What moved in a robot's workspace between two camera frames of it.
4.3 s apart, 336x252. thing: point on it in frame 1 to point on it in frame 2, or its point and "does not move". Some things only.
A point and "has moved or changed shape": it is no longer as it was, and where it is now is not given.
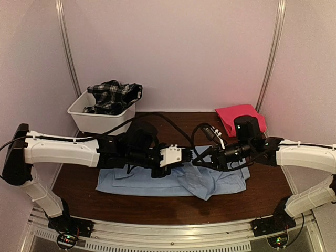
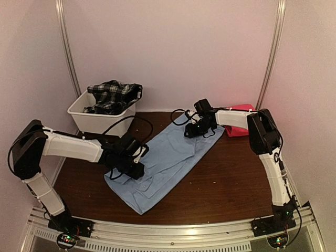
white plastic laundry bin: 100,123 does not move
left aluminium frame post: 59,6 does not move
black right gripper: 212,153 to 192,132
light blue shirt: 196,178 has moved or changed shape
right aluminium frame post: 281,9 does not move
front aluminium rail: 304,236 does not move
